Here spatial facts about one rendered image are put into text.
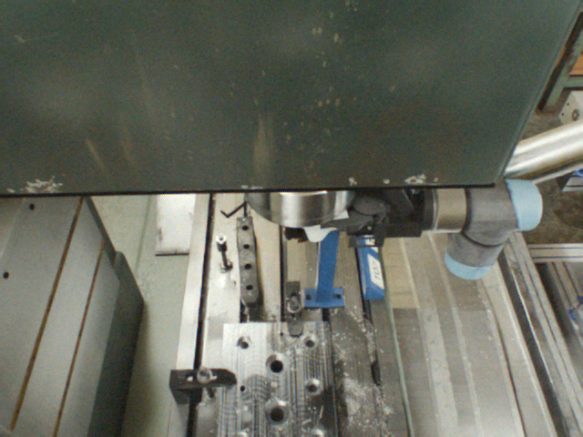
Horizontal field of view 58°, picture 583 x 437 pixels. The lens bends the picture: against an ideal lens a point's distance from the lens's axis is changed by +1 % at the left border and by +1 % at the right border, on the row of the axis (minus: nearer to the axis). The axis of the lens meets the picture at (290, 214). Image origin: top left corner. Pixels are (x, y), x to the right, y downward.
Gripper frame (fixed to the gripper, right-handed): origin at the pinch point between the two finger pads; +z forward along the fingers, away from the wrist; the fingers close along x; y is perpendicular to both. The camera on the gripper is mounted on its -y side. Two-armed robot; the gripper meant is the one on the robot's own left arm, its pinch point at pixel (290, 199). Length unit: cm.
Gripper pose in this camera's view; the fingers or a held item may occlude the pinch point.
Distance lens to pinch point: 73.7
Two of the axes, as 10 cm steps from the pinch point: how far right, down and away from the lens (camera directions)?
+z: -10.0, 0.2, -0.1
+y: 0.0, 6.3, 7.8
